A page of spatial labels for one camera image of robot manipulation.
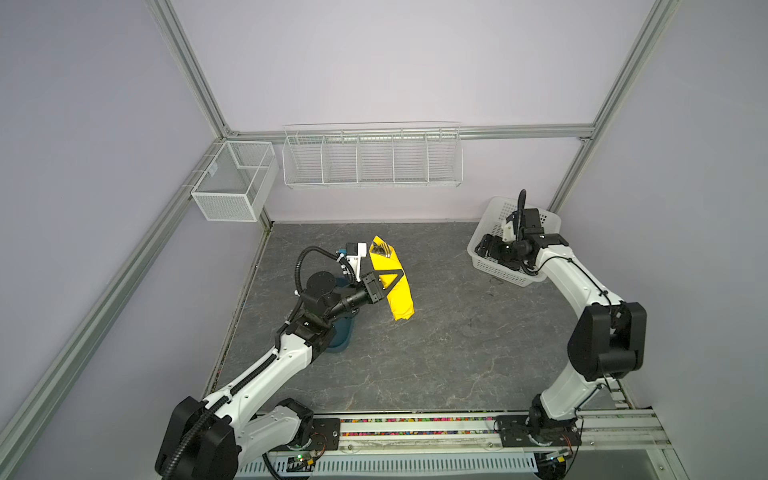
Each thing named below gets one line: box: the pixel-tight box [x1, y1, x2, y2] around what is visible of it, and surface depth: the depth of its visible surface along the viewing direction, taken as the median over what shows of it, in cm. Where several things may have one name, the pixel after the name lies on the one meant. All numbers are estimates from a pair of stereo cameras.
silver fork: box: [372, 242, 393, 258], surface depth 70 cm
